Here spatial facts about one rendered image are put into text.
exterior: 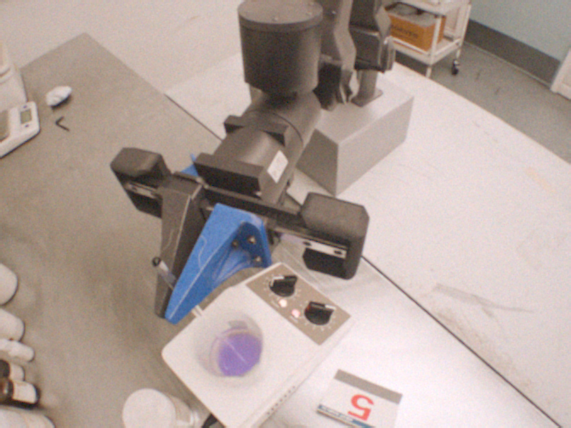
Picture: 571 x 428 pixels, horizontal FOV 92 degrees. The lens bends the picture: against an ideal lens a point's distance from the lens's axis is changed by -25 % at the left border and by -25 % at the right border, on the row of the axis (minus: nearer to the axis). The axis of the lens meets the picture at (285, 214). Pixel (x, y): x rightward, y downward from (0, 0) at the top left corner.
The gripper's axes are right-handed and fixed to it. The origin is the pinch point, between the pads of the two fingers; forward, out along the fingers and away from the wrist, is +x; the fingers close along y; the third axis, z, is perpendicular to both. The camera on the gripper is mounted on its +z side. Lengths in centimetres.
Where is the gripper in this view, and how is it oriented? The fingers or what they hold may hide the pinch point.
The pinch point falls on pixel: (189, 272)
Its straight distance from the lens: 22.2
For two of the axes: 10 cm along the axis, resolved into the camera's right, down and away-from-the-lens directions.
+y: -9.2, -2.6, 2.7
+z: 0.8, 5.8, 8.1
